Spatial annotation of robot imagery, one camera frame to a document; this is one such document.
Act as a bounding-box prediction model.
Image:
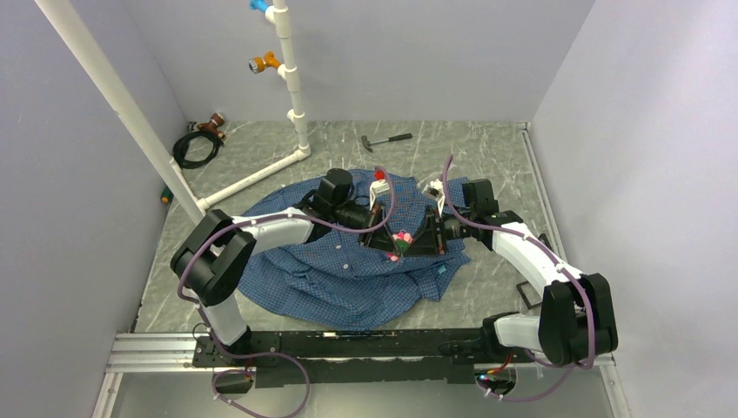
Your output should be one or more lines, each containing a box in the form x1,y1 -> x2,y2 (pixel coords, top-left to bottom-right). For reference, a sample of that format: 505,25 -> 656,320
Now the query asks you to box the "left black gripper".
332,201 -> 401,257

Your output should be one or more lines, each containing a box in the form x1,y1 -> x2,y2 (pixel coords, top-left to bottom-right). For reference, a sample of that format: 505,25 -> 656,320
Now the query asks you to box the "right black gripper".
403,205 -> 476,257

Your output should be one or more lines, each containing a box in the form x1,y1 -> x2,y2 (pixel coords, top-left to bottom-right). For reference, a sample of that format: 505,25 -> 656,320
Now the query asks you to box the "pink flower brooch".
387,231 -> 413,262

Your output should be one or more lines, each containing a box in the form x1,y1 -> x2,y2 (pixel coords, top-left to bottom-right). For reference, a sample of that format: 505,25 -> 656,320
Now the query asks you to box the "blue checkered shirt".
238,174 -> 471,330

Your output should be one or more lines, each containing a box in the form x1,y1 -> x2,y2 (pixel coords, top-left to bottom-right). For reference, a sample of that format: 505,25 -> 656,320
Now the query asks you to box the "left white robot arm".
170,166 -> 397,366

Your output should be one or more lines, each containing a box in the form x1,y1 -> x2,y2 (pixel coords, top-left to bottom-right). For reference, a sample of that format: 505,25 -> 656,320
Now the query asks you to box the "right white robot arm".
404,179 -> 619,367

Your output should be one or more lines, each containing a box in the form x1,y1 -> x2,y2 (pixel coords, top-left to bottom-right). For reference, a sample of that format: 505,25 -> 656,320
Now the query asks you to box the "green orange screwdriver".
160,187 -> 173,205

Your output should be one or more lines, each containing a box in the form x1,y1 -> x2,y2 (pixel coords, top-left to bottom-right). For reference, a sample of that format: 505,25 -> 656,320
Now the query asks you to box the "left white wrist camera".
368,179 -> 391,209

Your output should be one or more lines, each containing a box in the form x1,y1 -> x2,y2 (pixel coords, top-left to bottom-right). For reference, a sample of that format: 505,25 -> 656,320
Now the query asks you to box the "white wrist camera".
368,179 -> 391,209
422,179 -> 446,214

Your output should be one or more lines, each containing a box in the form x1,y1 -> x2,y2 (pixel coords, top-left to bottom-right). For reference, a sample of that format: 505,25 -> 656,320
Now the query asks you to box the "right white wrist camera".
422,179 -> 446,214

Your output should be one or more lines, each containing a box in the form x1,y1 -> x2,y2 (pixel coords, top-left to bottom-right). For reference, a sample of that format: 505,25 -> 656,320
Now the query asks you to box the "black handled hammer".
360,133 -> 413,152

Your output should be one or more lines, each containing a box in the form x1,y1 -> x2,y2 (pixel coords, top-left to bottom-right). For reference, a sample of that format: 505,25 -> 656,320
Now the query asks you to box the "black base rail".
191,328 -> 531,388

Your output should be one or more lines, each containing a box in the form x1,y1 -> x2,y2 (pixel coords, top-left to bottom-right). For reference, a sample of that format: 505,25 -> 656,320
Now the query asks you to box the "orange hose nozzle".
248,51 -> 282,74

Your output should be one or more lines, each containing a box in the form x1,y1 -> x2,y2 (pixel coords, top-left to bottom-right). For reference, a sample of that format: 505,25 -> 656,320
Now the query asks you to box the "coiled black hose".
171,130 -> 223,171

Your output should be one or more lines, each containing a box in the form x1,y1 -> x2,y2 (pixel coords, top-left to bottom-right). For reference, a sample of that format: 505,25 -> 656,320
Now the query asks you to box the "white PVC pipe frame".
36,0 -> 312,223

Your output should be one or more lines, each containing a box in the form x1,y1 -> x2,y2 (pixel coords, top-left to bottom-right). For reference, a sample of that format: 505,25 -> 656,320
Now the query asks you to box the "blue hose nozzle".
249,0 -> 270,14

